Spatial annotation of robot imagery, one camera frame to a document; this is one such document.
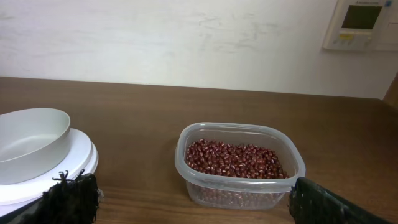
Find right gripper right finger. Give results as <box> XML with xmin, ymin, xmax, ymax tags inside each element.
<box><xmin>288</xmin><ymin>177</ymin><xmax>390</xmax><ymax>224</ymax></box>

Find white digital kitchen scale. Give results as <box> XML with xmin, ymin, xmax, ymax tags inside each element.
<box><xmin>0</xmin><ymin>128</ymin><xmax>100</xmax><ymax>218</ymax></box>

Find white wall control panel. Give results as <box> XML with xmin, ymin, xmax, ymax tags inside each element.
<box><xmin>322</xmin><ymin>0</ymin><xmax>397</xmax><ymax>52</ymax></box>

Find white round bowl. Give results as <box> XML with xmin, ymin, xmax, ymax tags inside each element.
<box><xmin>1</xmin><ymin>108</ymin><xmax>71</xmax><ymax>185</ymax></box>

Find clear plastic container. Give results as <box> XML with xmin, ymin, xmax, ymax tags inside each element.
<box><xmin>175</xmin><ymin>123</ymin><xmax>306</xmax><ymax>210</ymax></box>

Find red adzuki beans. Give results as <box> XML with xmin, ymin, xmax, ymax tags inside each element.
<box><xmin>185</xmin><ymin>139</ymin><xmax>289</xmax><ymax>179</ymax></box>

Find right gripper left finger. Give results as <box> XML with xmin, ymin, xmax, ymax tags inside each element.
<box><xmin>1</xmin><ymin>170</ymin><xmax>100</xmax><ymax>224</ymax></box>

